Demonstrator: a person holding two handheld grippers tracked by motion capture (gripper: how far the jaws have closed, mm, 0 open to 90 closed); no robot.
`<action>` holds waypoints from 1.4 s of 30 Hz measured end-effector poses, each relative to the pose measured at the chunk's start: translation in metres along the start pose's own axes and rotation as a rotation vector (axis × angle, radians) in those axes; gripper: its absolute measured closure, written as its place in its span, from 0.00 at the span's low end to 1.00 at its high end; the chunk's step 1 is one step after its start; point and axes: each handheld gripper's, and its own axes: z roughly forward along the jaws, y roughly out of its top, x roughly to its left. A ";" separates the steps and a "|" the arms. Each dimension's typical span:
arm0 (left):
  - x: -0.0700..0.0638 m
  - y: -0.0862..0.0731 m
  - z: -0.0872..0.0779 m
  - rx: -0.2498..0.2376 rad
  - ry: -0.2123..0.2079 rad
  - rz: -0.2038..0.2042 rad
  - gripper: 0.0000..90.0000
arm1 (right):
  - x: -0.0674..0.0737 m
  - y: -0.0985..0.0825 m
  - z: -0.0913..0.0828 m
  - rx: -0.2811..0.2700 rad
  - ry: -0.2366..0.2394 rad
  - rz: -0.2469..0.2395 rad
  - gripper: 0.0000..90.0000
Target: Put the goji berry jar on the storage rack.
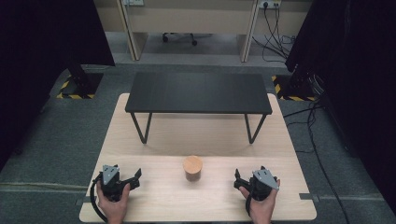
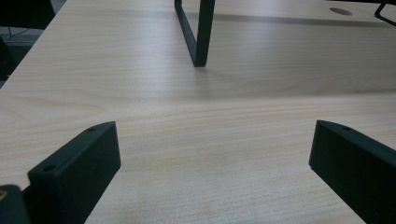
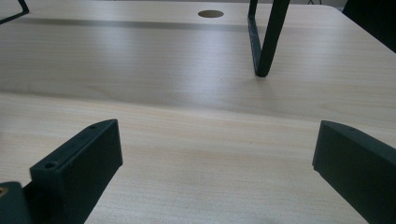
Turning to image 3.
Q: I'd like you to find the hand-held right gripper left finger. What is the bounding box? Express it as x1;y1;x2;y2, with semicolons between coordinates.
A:
23;119;124;224

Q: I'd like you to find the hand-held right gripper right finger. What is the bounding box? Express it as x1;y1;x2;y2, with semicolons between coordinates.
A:
312;119;396;224

